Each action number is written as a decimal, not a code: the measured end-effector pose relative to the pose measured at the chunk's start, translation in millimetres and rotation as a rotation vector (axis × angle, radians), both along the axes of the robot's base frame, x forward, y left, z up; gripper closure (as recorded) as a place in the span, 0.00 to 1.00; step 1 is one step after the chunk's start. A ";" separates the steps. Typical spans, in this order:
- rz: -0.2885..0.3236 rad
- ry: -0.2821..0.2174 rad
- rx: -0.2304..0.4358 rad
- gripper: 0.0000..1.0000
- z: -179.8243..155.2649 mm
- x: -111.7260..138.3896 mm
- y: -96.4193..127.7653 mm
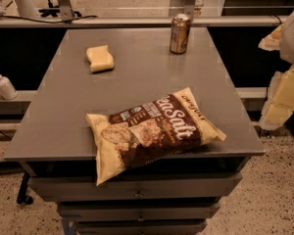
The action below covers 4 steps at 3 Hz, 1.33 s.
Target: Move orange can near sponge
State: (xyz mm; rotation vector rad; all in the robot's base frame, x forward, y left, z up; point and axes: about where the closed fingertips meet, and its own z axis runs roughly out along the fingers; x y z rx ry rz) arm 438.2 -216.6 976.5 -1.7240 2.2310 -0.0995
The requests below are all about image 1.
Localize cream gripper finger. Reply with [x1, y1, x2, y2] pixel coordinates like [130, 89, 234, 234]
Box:
[258, 24, 283, 51]
[259, 66, 294, 130]

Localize orange soda can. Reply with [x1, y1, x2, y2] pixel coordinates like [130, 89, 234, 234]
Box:
[170, 14, 191, 54]

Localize yellow sponge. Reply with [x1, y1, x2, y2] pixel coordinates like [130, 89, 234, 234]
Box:
[86, 45, 115, 72]

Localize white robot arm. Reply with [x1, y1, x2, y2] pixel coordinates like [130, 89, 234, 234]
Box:
[259, 11, 294, 130]

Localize sea salt chip bag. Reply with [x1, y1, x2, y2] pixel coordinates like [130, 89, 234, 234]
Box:
[86, 88, 226, 185]

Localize grey drawer cabinet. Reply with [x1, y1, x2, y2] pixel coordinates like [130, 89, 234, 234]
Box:
[22, 157, 251, 235]

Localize white pump bottle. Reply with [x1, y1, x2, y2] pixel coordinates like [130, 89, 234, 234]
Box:
[0, 73, 18, 100]

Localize grey metal shelf rail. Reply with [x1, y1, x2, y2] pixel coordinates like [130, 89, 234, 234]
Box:
[0, 16, 287, 28]

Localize black cable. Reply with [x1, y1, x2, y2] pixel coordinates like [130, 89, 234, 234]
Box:
[0, 14, 99, 24]

